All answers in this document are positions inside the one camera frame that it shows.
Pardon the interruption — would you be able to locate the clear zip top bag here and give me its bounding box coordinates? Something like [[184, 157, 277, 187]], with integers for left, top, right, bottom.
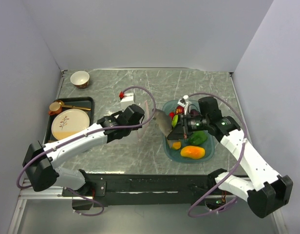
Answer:
[[134, 100, 151, 141]]

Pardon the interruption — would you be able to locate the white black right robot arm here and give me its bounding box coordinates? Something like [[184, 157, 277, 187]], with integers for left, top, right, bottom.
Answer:
[[168, 94, 293, 218]]

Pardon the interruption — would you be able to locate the gold spoon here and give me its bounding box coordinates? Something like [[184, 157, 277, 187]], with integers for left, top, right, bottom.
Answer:
[[56, 100, 91, 111]]

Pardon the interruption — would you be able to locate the small orange cup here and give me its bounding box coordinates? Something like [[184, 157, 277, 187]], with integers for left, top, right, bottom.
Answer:
[[48, 102, 62, 116]]

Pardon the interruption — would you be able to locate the yellow orange mango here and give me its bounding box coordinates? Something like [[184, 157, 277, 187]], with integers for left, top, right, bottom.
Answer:
[[180, 146, 206, 159]]

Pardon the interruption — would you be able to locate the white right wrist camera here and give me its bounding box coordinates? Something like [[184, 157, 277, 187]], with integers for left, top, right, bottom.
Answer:
[[178, 95, 191, 115]]

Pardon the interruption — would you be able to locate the green apple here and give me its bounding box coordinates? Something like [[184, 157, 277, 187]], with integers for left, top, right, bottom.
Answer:
[[171, 115, 179, 128]]

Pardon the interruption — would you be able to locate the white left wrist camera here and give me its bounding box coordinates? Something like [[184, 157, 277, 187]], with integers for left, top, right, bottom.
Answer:
[[120, 93, 135, 111]]

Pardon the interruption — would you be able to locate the white bowl brown outside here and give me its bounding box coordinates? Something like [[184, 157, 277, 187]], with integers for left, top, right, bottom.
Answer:
[[70, 71, 90, 89]]

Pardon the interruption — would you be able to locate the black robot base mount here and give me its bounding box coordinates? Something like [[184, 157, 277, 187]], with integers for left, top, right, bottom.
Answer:
[[30, 173, 241, 211]]

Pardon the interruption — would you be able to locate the translucent blue plastic container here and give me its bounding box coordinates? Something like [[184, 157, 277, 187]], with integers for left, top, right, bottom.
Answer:
[[162, 100, 215, 164]]

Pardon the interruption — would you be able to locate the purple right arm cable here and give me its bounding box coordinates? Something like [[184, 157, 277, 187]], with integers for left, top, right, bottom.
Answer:
[[187, 92, 245, 218]]

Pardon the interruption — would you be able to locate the green bell pepper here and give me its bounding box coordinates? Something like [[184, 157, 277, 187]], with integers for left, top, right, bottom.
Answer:
[[188, 131, 208, 146]]

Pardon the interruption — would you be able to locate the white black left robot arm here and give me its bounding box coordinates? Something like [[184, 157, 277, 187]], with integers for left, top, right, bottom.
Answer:
[[22, 104, 145, 196]]

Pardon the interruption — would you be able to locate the black rectangular tray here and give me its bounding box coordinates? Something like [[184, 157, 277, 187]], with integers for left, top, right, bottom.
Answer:
[[43, 97, 94, 144]]

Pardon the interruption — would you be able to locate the orange green mango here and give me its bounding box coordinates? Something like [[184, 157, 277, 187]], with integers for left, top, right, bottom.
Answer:
[[168, 141, 182, 150]]

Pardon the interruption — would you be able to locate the purple eggplant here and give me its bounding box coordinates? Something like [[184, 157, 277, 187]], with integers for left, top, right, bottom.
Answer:
[[190, 109, 200, 117]]

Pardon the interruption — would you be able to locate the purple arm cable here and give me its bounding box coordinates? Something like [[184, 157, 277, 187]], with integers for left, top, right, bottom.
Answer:
[[16, 86, 157, 217], [187, 92, 245, 218]]

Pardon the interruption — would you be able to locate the cream plate with leaf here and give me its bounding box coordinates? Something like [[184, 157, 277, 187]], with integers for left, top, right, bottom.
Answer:
[[51, 109, 90, 140]]

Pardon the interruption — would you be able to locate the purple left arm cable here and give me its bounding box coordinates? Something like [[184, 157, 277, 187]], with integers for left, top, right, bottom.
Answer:
[[16, 86, 157, 217]]

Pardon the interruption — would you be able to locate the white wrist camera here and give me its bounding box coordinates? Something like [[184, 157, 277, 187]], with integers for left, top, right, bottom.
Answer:
[[178, 95, 191, 115], [120, 93, 135, 111]]

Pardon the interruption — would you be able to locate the dark red apple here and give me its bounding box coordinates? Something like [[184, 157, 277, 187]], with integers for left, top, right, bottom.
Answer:
[[175, 105, 185, 115]]

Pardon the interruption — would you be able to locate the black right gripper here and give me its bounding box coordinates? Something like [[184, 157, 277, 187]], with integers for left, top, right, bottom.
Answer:
[[167, 112, 209, 139]]

